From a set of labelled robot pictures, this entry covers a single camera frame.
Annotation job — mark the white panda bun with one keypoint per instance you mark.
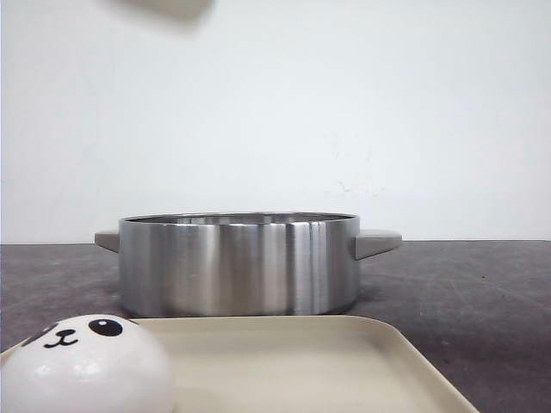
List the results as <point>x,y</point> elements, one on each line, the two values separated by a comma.
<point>89,363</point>
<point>183,15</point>

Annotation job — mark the cream plastic tray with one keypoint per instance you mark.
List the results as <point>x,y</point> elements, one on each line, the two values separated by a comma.
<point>299,364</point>

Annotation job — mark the stainless steel steamer pot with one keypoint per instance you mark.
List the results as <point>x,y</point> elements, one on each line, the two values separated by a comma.
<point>242,264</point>

